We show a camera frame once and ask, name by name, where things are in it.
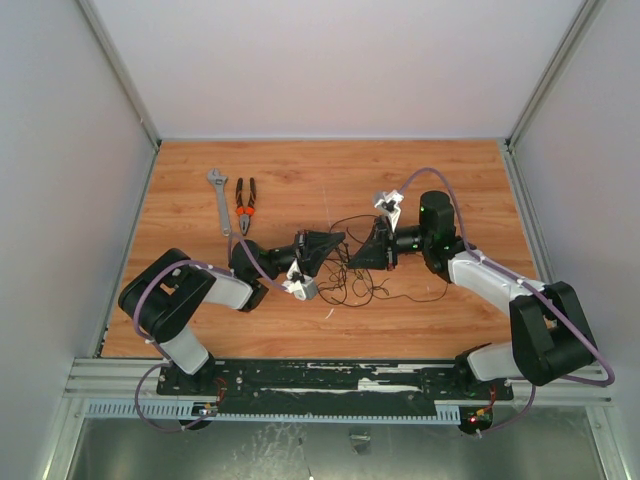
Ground black and yellow wire bundle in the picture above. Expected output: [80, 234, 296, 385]
[317, 213, 449, 307]

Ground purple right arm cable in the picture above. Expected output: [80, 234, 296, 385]
[399, 168, 616, 440]

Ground aluminium frame rail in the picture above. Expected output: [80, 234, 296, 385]
[499, 0, 614, 406]

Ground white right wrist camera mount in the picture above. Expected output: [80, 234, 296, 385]
[372, 190, 404, 231]

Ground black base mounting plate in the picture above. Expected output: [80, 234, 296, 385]
[156, 359, 514, 417]

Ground orange black pliers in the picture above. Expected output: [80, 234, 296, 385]
[235, 177, 257, 236]

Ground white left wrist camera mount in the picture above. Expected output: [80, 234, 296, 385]
[282, 260, 318, 301]

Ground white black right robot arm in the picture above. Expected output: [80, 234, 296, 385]
[348, 191, 596, 398]

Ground grey slotted cable duct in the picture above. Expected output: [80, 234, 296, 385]
[82, 398, 461, 425]

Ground silver adjustable wrench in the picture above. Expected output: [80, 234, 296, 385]
[207, 168, 232, 237]

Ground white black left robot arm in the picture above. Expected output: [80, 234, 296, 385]
[118, 230, 345, 395]

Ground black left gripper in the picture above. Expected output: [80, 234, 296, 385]
[256, 229, 346, 279]

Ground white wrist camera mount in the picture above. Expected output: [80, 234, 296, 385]
[282, 260, 318, 301]
[372, 190, 404, 231]

